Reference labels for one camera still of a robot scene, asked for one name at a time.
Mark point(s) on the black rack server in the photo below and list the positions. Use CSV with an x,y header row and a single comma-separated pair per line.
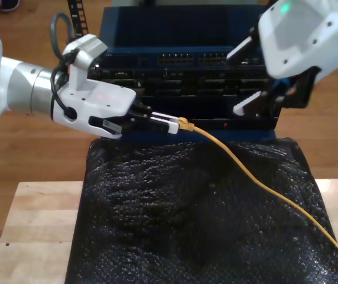
x,y
186,85

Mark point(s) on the black bubble mat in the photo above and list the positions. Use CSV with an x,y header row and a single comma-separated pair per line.
x,y
157,236

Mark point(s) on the dark shoe white sole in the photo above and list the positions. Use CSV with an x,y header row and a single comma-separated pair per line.
x,y
11,4

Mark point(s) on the blue network switch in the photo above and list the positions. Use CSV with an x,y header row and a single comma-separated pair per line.
x,y
172,26

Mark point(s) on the black perforated rack post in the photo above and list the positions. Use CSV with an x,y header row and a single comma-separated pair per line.
x,y
74,14

